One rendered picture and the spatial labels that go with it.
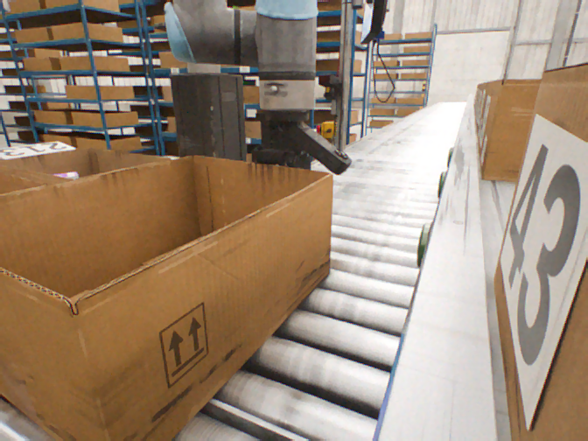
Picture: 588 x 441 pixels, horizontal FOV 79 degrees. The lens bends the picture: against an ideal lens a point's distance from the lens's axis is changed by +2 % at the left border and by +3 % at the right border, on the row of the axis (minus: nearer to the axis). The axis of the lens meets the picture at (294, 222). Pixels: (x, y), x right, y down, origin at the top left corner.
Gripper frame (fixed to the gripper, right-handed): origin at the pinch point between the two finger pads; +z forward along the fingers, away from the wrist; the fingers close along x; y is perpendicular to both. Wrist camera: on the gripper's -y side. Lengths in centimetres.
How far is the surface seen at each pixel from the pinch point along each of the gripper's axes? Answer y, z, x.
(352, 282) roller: -12.3, 5.6, 5.9
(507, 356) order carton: -29.0, -8.8, 33.8
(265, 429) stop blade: -12.3, 6.0, 34.1
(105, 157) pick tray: 79, -2, -23
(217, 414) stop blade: -6.7, 6.9, 34.1
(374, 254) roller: -13.0, 6.0, -6.6
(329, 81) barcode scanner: 32, -25, -102
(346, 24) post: 29, -49, -113
